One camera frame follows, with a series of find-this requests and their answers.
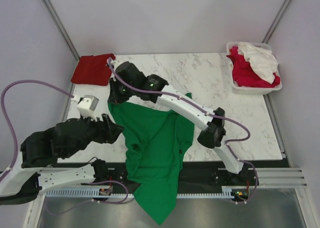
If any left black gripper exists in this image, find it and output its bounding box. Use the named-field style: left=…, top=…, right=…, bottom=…
left=65, top=112, right=126, bottom=158

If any green t-shirt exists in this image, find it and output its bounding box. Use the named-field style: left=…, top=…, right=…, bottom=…
left=108, top=102, right=195, bottom=225

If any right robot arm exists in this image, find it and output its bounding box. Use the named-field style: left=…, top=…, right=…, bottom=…
left=107, top=59, right=259, bottom=186

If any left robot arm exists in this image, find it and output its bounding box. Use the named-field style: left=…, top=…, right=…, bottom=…
left=0, top=114, right=124, bottom=205

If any folded dark red t-shirt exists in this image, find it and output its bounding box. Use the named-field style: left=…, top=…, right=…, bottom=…
left=70, top=53, right=116, bottom=86

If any white plastic laundry basket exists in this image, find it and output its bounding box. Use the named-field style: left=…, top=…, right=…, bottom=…
left=226, top=41, right=283, bottom=95

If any red t-shirt in basket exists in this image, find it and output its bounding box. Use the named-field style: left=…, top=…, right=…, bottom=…
left=227, top=45, right=281, bottom=88

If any white t-shirt in basket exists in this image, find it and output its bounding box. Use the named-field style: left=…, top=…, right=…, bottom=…
left=237, top=42, right=278, bottom=84

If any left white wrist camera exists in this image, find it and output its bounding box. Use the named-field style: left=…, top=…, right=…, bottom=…
left=71, top=95, right=99, bottom=121

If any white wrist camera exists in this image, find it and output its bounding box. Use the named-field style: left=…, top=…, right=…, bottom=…
left=106, top=58, right=121, bottom=70
left=71, top=95, right=99, bottom=121

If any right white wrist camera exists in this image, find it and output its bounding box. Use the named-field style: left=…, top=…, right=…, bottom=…
left=106, top=58, right=121, bottom=70

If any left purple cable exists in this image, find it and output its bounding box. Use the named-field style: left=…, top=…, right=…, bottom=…
left=0, top=79, right=76, bottom=183

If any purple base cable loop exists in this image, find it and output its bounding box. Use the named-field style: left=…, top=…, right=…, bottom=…
left=91, top=180, right=130, bottom=205

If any left aluminium frame post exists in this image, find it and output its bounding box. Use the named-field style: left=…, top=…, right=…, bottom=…
left=41, top=0, right=80, bottom=61

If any aluminium frame post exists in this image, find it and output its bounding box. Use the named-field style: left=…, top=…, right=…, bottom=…
left=262, top=0, right=293, bottom=44
left=41, top=0, right=80, bottom=61

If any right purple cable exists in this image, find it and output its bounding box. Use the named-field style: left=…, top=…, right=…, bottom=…
left=106, top=59, right=258, bottom=186

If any white slotted cable duct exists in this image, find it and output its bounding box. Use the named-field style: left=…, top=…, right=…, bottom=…
left=46, top=186, right=247, bottom=199

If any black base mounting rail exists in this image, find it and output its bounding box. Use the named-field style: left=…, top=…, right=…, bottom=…
left=87, top=159, right=258, bottom=194

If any right aluminium frame post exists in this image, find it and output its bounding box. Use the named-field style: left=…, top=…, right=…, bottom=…
left=262, top=0, right=293, bottom=44

